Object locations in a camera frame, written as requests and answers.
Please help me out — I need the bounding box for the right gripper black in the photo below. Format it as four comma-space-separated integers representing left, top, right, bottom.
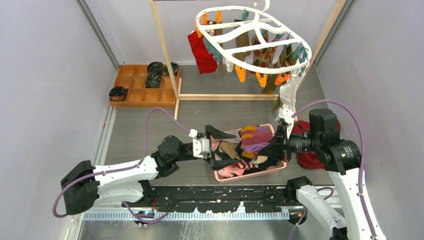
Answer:
258, 121, 320, 160

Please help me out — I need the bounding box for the maroon purple orange striped sock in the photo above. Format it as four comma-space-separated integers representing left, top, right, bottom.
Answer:
239, 125, 274, 153

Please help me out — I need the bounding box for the white plastic clip hanger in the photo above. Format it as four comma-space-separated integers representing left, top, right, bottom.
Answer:
195, 0, 312, 92

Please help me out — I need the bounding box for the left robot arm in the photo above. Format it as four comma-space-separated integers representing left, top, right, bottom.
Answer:
53, 125, 237, 218

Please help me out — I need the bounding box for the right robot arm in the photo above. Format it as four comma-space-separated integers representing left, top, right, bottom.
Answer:
259, 108, 387, 240

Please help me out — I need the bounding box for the pink plastic basket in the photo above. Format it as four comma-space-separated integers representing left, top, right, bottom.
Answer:
209, 123, 288, 184

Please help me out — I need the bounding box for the red cloth on table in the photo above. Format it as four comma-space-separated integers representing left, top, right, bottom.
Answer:
292, 120, 325, 170

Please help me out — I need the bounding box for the white hanging sock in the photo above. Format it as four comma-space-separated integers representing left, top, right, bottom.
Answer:
275, 74, 304, 124

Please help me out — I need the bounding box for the red hanging sock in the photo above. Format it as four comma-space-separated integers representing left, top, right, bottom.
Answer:
187, 29, 218, 74

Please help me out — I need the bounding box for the rolled dark green sock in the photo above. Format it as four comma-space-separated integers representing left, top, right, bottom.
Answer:
162, 62, 180, 77

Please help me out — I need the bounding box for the rolled dark sock centre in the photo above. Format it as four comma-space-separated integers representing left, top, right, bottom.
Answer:
145, 73, 162, 89

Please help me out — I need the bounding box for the argyle hanging sock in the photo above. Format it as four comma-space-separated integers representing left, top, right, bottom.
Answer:
249, 29, 276, 78

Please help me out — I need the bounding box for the green striped hanging sock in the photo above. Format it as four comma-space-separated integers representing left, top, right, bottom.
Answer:
261, 45, 299, 95

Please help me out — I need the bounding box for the orange wooden compartment tray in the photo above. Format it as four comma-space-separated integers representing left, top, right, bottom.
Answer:
109, 64, 177, 108

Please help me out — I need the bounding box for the rolled dark sock left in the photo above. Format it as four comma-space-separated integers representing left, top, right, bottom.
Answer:
108, 86, 128, 102

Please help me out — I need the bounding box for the wooden clothes rack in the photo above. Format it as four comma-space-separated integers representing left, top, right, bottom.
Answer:
147, 0, 349, 123

